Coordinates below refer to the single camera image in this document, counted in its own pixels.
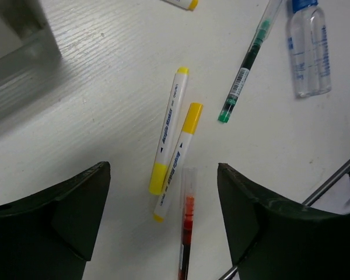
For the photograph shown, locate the white slotted pen holder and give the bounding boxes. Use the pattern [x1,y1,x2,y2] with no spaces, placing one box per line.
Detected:
[0,0,62,129]

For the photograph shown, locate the clear blue spray bottle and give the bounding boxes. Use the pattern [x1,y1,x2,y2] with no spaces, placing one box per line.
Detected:
[287,1,331,98]

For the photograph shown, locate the red gel pen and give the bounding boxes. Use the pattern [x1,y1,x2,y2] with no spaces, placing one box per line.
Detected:
[178,167,198,280]

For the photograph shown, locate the yellow capped acrylic marker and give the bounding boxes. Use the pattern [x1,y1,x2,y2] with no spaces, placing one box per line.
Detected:
[149,66,189,195]

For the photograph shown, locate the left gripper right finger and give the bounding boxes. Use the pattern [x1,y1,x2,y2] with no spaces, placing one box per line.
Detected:
[217,163,350,279]

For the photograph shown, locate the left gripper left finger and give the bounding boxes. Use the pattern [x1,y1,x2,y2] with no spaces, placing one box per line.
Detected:
[0,162,111,279]

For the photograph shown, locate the green gel pen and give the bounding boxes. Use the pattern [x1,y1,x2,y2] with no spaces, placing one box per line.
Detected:
[218,0,283,124]

